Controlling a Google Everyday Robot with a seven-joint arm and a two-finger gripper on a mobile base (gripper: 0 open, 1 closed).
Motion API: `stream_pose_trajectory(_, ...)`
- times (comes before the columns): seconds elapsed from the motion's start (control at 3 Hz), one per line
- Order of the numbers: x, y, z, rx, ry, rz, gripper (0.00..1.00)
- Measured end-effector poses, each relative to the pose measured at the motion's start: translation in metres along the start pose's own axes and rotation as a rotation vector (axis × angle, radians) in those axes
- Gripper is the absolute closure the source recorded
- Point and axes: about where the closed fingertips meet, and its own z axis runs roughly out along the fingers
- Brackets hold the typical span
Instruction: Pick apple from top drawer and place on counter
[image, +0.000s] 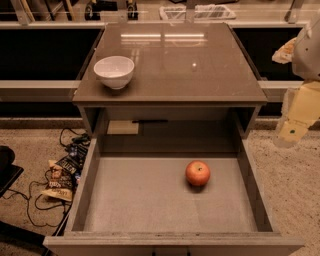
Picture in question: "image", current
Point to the dark snack bag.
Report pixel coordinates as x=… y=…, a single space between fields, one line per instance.
x=74 y=160

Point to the tan snack bag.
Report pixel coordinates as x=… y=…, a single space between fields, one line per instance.
x=60 y=184

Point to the grey cabinet with glossy top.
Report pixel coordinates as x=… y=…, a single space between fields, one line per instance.
x=182 y=72

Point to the red apple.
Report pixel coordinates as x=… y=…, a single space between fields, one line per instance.
x=197 y=173

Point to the white ceramic bowl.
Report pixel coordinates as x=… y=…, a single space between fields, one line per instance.
x=114 y=72

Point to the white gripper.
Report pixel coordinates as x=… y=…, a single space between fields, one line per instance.
x=307 y=58

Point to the white wire basket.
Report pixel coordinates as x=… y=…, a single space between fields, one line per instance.
x=201 y=12

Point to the open grey drawer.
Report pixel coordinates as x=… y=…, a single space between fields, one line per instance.
x=134 y=199

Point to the black wheeled cart base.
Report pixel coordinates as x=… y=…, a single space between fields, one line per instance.
x=95 y=7

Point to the black object at left edge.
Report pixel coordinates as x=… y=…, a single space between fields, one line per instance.
x=9 y=172

